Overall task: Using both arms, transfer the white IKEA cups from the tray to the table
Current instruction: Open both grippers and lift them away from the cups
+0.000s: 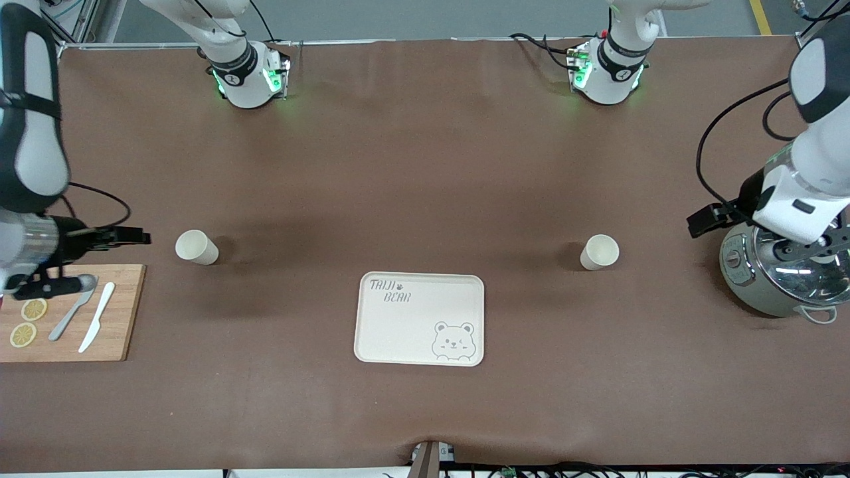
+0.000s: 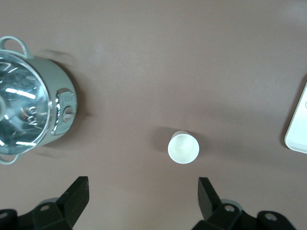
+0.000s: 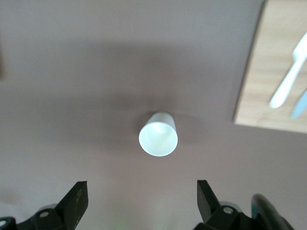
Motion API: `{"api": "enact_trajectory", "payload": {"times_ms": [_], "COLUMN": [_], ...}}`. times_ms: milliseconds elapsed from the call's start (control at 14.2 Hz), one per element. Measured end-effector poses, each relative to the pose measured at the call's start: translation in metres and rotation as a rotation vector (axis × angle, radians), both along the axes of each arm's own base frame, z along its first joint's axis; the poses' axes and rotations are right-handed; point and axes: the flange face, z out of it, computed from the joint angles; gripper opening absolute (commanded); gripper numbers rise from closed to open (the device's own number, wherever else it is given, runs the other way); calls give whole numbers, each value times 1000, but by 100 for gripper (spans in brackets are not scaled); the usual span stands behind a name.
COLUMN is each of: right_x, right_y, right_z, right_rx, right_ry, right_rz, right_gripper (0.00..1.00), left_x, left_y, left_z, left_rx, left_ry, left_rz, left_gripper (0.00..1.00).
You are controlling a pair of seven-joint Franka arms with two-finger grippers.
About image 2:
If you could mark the cream tray with bear print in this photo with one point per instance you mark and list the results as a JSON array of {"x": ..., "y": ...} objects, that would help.
[{"x": 299, "y": 124}]

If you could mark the brown table cover mat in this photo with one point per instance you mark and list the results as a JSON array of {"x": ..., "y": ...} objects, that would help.
[{"x": 153, "y": 60}]

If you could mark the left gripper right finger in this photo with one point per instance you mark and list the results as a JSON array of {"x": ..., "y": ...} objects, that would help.
[{"x": 211, "y": 208}]

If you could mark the sage green electric pot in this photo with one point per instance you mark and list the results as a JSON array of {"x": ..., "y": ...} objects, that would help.
[{"x": 63, "y": 79}]

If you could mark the glass pot lid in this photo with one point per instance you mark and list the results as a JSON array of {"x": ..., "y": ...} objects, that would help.
[{"x": 21, "y": 107}]

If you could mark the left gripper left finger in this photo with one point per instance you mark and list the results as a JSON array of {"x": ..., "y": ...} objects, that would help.
[{"x": 69, "y": 203}]

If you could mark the white plastic cup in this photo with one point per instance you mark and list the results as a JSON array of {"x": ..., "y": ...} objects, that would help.
[{"x": 183, "y": 148}]

